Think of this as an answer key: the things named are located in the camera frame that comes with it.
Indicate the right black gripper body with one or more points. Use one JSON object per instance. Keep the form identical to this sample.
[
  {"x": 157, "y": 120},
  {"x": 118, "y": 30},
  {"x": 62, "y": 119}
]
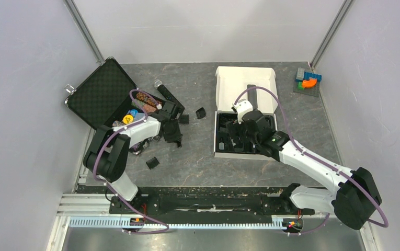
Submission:
[{"x": 250, "y": 136}]

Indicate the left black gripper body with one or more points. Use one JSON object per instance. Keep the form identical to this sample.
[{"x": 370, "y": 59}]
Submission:
[{"x": 174, "y": 133}]

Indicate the black clipper comb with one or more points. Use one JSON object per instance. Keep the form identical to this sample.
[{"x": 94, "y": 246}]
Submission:
[
  {"x": 152, "y": 163},
  {"x": 200, "y": 113},
  {"x": 184, "y": 119}
]

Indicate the white clipper kit box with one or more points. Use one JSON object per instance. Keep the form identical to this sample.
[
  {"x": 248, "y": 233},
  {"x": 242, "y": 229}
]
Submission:
[{"x": 240, "y": 90}]

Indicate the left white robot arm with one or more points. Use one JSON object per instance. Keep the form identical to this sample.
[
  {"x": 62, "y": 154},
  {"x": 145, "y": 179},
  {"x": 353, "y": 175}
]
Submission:
[{"x": 108, "y": 151}]

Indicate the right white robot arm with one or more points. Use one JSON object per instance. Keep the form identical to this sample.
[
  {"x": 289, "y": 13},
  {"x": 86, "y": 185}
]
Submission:
[{"x": 351, "y": 195}]

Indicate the black microphone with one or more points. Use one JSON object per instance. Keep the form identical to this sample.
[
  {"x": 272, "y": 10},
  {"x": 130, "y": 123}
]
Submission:
[{"x": 158, "y": 84}]

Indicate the green chip stack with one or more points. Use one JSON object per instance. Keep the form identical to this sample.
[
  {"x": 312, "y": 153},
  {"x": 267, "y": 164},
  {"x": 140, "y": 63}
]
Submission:
[{"x": 143, "y": 106}]

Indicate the yellow dealer button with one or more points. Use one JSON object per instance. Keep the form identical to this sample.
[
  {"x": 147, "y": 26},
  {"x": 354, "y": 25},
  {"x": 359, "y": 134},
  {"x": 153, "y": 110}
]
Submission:
[{"x": 127, "y": 119}]

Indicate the orange brown chip stack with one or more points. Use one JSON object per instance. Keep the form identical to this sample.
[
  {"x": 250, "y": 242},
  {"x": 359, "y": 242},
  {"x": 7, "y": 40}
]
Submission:
[{"x": 145, "y": 99}]

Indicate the green toy brick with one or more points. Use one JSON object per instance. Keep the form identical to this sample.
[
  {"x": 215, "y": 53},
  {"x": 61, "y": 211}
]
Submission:
[{"x": 300, "y": 86}]

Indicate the grey toy brick baseplate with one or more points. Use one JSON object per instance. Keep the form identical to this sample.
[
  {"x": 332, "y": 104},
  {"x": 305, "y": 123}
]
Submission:
[{"x": 314, "y": 91}]

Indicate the black aluminium poker case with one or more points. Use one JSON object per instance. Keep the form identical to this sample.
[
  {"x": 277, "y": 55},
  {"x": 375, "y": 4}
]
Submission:
[{"x": 105, "y": 97}]

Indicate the grey toy brick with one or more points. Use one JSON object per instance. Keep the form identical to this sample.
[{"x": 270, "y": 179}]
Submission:
[{"x": 300, "y": 74}]

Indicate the orange curved toy piece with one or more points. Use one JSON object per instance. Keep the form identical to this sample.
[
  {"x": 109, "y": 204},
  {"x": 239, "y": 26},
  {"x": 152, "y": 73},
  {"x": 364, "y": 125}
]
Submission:
[{"x": 309, "y": 83}]

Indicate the blue toy brick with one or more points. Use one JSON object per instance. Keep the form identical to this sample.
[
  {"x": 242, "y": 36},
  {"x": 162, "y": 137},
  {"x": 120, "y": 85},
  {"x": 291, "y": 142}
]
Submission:
[{"x": 309, "y": 75}]

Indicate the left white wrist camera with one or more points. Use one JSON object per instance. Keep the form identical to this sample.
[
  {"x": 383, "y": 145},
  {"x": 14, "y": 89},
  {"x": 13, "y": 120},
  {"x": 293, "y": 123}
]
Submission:
[{"x": 169, "y": 110}]

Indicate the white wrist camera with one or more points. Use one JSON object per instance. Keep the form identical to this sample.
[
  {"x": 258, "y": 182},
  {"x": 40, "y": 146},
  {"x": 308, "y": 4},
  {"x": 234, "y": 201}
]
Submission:
[
  {"x": 169, "y": 110},
  {"x": 242, "y": 107}
]

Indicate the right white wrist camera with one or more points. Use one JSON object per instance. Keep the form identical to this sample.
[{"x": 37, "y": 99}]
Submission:
[{"x": 242, "y": 107}]

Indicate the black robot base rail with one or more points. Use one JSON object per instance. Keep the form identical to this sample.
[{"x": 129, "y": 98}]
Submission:
[{"x": 157, "y": 201}]

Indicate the white cable duct strip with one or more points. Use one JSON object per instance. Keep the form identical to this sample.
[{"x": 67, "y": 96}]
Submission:
[{"x": 125, "y": 222}]

